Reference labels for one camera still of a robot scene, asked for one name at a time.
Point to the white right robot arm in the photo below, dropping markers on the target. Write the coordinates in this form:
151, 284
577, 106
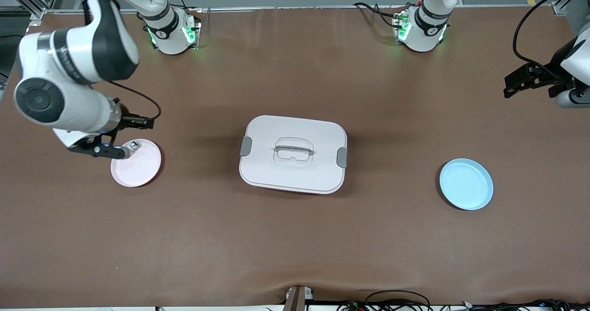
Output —
69, 103

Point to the white lidded lunch box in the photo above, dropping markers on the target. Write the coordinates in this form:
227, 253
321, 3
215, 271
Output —
295, 177

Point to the small silver orange part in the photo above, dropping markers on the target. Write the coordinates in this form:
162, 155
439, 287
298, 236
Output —
134, 144

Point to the pink round plate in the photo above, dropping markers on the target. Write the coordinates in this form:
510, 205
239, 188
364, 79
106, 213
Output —
138, 173

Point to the light blue round plate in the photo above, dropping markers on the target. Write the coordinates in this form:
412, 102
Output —
465, 184

